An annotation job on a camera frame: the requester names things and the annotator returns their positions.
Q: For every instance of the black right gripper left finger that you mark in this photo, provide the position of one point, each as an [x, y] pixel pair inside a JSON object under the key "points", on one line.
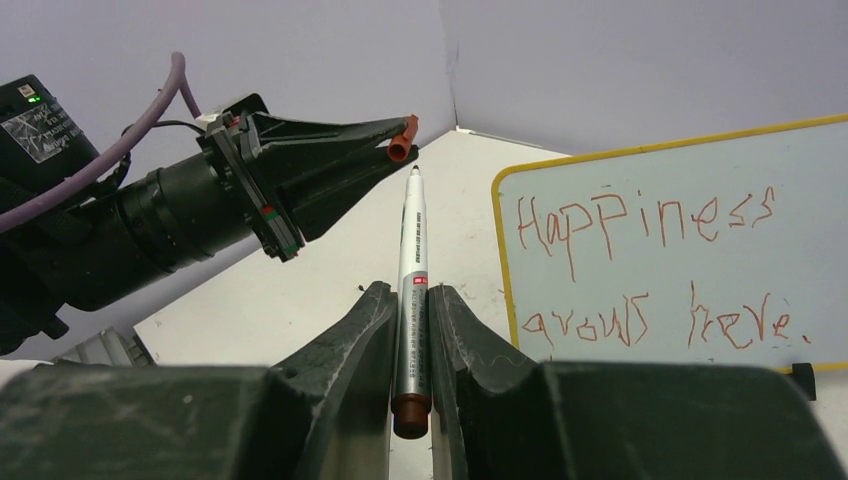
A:
{"points": [[77, 421]]}

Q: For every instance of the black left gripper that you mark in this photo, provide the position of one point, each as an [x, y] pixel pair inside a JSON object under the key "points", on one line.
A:
{"points": [[326, 168]]}

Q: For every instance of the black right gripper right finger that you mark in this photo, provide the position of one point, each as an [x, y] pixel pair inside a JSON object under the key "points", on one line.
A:
{"points": [[498, 414]]}

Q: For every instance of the white red whiteboard marker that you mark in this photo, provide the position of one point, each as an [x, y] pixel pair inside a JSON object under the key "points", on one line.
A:
{"points": [[411, 395]]}

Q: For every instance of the red marker cap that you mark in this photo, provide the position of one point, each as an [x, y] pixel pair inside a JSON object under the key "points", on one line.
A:
{"points": [[400, 146]]}

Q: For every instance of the yellow framed whiteboard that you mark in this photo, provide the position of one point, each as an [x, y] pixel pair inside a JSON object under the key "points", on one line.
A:
{"points": [[725, 249]]}

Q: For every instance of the black whiteboard stand foot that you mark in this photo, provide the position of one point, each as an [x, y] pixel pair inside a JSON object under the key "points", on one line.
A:
{"points": [[803, 376]]}

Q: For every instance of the aluminium rail front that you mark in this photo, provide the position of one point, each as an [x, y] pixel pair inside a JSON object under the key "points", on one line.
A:
{"points": [[109, 348]]}

